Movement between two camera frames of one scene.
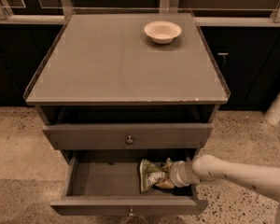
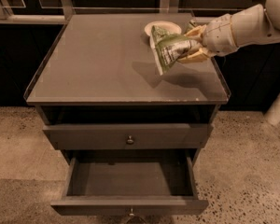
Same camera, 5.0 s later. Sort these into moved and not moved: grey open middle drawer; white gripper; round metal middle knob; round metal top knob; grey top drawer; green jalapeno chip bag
Moved: white gripper; green jalapeno chip bag
Not moved: grey top drawer; round metal top knob; round metal middle knob; grey open middle drawer
